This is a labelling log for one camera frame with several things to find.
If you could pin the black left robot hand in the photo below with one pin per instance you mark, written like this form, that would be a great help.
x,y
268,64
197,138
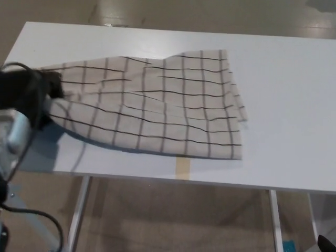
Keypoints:
x,y
21,89

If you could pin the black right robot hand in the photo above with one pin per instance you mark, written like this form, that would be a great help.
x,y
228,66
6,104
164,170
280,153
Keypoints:
x,y
326,246

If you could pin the white towel with black checks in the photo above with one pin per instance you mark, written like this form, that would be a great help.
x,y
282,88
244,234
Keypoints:
x,y
157,105

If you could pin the white metal table leg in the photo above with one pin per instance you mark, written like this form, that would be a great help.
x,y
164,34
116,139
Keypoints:
x,y
313,215
276,223
78,215

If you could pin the teal dotted object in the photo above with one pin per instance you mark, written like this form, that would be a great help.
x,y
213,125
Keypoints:
x,y
289,246

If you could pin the long beige masking tape strip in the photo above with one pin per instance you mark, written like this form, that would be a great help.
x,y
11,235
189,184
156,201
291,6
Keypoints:
x,y
183,169

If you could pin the grey metal frame bar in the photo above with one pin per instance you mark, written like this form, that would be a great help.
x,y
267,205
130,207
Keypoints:
x,y
34,223

